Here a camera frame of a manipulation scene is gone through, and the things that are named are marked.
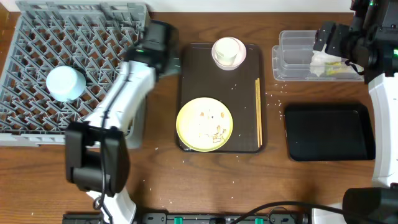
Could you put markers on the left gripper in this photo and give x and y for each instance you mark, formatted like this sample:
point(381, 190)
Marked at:
point(173, 66)

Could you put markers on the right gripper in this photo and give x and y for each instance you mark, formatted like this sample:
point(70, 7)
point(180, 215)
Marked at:
point(321, 38)

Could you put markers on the white tissue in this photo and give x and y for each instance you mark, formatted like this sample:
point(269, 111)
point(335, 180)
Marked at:
point(320, 60)

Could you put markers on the green snack wrapper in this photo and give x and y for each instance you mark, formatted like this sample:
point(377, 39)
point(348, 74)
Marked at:
point(336, 68)

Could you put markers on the cream plastic cup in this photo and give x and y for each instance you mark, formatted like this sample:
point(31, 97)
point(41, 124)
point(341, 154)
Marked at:
point(226, 50)

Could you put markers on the light blue bowl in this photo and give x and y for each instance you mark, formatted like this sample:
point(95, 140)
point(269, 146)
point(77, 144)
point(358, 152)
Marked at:
point(65, 83)

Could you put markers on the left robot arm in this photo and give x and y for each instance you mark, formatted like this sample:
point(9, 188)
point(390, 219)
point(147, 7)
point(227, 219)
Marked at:
point(96, 155)

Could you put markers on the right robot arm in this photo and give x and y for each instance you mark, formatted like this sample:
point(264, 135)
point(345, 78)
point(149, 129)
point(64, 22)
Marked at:
point(376, 204)

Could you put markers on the clear plastic bin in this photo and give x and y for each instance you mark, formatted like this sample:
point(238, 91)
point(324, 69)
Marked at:
point(292, 57)

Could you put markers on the dark brown serving tray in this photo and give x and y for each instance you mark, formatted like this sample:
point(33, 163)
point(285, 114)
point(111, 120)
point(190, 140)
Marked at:
point(236, 89)

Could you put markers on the grey plastic dish rack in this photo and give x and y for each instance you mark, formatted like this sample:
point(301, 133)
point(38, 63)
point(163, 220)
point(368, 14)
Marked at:
point(91, 38)

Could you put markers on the yellow plate with crumbs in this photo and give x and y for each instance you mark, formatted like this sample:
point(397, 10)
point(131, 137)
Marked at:
point(204, 124)

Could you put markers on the black tray bin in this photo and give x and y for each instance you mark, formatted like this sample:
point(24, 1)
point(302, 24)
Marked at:
point(329, 132)

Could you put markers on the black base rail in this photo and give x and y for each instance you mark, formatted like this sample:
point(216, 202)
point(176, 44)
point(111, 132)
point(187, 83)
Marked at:
point(163, 218)

